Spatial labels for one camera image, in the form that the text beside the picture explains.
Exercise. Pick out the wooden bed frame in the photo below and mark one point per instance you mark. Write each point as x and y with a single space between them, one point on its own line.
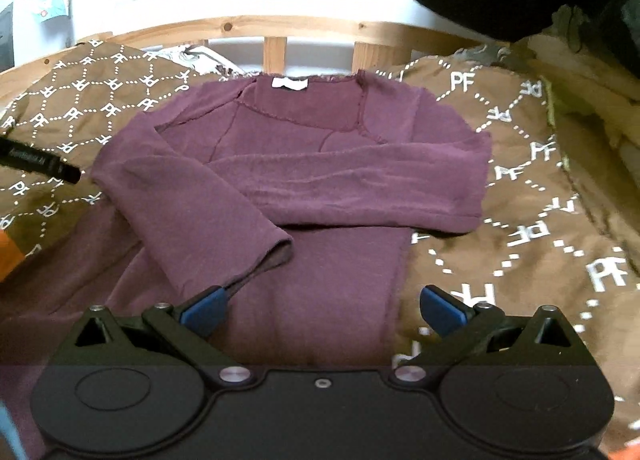
609 89

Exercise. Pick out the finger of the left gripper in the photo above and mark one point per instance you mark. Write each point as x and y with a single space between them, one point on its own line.
17 155

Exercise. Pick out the white patterned pillow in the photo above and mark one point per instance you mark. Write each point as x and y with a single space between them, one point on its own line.
201 59

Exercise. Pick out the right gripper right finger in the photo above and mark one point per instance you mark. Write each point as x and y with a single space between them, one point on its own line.
506 385

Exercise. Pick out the brown patterned duvet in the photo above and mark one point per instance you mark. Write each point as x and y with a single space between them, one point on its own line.
535 243

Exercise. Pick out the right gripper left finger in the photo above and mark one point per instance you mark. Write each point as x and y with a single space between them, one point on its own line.
132 387

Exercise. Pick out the maroon long sleeve top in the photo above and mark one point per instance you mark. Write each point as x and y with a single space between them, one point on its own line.
301 203

